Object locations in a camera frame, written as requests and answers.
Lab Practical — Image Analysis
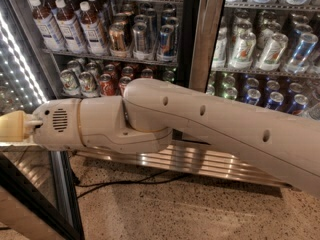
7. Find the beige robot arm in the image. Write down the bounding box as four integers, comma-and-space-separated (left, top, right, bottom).
0, 78, 320, 197

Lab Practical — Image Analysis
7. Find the steel fridge bottom grille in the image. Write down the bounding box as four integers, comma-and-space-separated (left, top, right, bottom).
76, 140, 291, 187

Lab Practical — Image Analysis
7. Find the green can right fridge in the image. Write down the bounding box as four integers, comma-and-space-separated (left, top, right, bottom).
206, 85, 215, 95

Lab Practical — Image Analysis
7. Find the gold tall can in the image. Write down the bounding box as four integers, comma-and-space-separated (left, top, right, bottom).
109, 22, 131, 57

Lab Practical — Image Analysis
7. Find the middle tea bottle white cap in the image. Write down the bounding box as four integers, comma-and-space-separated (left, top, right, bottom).
55, 0, 87, 54

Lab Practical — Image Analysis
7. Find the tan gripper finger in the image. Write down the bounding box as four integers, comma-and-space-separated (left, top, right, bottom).
0, 111, 34, 142

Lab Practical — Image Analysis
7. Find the tea bottle white cap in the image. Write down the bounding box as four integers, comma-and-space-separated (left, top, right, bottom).
55, 0, 87, 54
80, 1, 107, 55
30, 0, 65, 51

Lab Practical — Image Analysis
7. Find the left tea bottle white cap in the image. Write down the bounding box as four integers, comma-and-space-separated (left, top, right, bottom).
30, 0, 65, 51

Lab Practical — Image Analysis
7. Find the blue soda can middle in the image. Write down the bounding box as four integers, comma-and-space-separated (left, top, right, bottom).
265, 92, 284, 110

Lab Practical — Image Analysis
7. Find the blue soda can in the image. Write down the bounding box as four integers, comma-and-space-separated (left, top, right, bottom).
265, 92, 284, 110
245, 89, 261, 105
287, 94, 309, 115

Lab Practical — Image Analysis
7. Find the red soda can middle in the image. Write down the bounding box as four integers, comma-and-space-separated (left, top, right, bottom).
118, 76, 132, 95

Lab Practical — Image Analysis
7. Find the red soda can left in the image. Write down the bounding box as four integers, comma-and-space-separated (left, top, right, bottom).
99, 74, 116, 96

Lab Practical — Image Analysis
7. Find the white sparkling can left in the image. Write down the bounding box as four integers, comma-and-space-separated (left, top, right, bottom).
212, 33, 227, 68

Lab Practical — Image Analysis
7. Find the red soda can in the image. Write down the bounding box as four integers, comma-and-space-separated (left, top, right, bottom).
99, 74, 116, 96
118, 76, 132, 95

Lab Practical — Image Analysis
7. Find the white sparkling can middle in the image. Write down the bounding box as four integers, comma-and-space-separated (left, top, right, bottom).
229, 32, 256, 69

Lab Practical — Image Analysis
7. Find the white sparkling can right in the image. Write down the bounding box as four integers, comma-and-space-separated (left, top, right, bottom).
256, 32, 288, 71

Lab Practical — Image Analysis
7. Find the glass fridge door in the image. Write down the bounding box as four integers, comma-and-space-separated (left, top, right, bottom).
191, 0, 320, 120
0, 0, 85, 240

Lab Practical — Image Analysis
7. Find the white sparkling can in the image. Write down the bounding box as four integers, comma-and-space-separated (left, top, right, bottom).
256, 32, 288, 71
212, 33, 227, 68
229, 32, 256, 69

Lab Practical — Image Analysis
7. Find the blue silver energy can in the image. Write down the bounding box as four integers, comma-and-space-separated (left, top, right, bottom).
157, 25, 174, 62

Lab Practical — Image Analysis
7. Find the blue soda can left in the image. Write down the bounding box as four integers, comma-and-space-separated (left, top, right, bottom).
245, 89, 261, 105

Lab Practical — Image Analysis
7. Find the green white soda can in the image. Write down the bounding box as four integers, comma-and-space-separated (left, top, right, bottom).
60, 69, 80, 96

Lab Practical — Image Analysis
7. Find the right tea bottle white cap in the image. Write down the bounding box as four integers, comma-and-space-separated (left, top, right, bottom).
80, 1, 107, 55

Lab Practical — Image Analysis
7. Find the silver tall can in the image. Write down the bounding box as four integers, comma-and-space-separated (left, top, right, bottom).
132, 22, 153, 60

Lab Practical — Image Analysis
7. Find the black floor cable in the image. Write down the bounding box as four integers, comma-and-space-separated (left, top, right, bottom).
75, 170, 191, 199

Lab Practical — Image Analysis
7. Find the blue soda can right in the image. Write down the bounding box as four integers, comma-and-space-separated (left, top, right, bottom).
287, 94, 309, 115

